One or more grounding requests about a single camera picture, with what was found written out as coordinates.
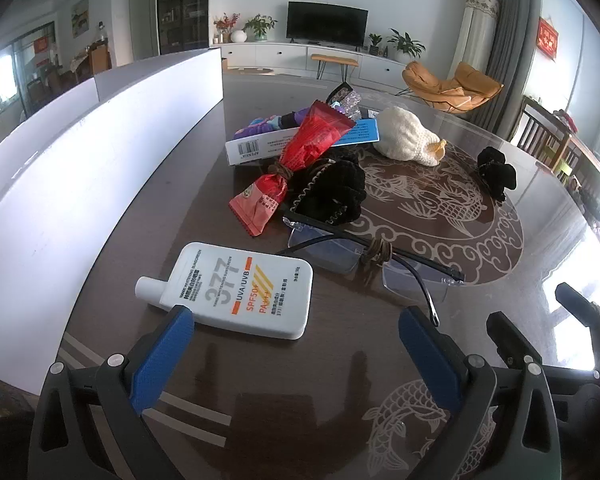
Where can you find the red flower bouquet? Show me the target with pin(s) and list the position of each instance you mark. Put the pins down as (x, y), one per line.
(225, 22)

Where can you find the white sunscreen bottle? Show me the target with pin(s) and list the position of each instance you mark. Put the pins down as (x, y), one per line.
(250, 290)

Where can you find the orange lounge chair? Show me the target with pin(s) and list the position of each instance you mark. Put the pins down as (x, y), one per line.
(430, 82)

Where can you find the large leafy potted plant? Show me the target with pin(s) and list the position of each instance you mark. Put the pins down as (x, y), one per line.
(405, 42)

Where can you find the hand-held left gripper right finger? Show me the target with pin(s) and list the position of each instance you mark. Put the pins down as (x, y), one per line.
(430, 355)

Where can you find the rimless eyeglasses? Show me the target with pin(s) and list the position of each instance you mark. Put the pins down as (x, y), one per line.
(325, 252)

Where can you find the small potted plant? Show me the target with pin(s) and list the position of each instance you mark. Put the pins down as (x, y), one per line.
(375, 42)

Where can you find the grey curtain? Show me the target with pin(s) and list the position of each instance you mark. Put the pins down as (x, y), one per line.
(515, 35)

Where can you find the round floor rug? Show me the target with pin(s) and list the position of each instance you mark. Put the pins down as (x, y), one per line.
(250, 70)

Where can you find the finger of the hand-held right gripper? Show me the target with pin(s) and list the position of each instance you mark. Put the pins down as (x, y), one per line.
(507, 337)
(585, 310)

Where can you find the green potted plant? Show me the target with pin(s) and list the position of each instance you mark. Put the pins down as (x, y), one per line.
(260, 25)

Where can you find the red candy wrapper packet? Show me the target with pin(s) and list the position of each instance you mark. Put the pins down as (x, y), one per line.
(315, 135)

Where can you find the black television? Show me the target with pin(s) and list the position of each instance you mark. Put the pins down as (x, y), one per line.
(327, 22)

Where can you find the framed wall picture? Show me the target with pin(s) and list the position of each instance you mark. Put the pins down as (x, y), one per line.
(80, 16)

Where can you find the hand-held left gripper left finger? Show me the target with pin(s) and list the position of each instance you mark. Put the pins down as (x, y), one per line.
(162, 350)

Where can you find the white round vase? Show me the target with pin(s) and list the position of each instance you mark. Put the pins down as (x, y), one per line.
(238, 36)

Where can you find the dark patterned desktop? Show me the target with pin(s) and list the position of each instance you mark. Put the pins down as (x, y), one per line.
(180, 200)

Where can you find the dark wooden dining chair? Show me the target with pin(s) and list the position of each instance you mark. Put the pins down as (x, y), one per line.
(535, 130)

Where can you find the white television cabinet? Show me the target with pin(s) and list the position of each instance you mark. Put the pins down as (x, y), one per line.
(280, 55)

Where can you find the black scrunchie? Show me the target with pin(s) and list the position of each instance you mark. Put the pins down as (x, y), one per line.
(497, 172)

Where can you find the covered standing air conditioner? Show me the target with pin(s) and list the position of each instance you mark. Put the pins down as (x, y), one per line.
(477, 20)

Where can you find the white storage box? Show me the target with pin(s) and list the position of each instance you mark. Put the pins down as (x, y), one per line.
(80, 170)

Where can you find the white knit glove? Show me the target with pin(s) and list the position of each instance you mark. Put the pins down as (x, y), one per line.
(405, 132)

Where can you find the dark glass cabinet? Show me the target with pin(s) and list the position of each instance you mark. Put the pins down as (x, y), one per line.
(182, 5)

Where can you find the blue and white carton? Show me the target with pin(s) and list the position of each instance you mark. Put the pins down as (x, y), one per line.
(260, 147)

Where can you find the wooden bench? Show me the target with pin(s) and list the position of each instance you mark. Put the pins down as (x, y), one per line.
(335, 59)

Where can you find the red wall hanging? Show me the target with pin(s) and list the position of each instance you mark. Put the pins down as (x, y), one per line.
(548, 39)

